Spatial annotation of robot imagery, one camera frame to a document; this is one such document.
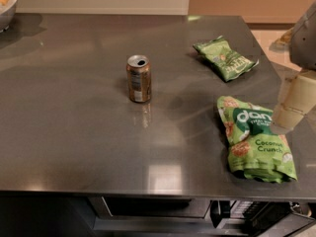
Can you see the large green rice chip bag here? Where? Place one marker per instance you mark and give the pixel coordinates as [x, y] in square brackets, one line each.
[254, 151]

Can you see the brown soda can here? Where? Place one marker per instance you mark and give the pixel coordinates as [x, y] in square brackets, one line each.
[139, 78]

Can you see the microwave under table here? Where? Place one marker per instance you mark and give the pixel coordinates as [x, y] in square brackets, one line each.
[216, 218]

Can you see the small green snack bag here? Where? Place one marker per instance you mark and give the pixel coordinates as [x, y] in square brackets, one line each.
[229, 63]

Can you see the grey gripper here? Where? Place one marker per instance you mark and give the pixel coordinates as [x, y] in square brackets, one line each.
[305, 41]

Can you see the metal bowl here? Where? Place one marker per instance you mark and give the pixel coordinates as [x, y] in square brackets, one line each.
[7, 13]

